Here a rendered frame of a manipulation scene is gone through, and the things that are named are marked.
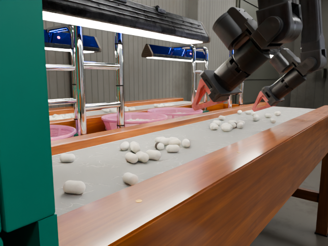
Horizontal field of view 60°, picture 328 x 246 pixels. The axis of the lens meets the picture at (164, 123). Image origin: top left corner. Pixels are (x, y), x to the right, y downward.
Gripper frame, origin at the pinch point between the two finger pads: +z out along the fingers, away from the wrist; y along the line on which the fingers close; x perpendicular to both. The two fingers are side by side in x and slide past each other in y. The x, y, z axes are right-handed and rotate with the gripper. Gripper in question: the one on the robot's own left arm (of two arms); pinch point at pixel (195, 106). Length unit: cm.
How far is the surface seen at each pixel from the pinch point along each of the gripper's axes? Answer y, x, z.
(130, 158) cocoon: 15.7, 3.6, 11.7
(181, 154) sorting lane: 2.1, 7.3, 9.5
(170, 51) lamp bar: -83, -62, 40
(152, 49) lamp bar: -66, -62, 40
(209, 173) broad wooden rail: 16.4, 15.4, -4.2
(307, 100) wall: -795, -43, 149
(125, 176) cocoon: 24.5, 8.4, 5.5
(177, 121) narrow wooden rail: -29.0, -9.4, 26.2
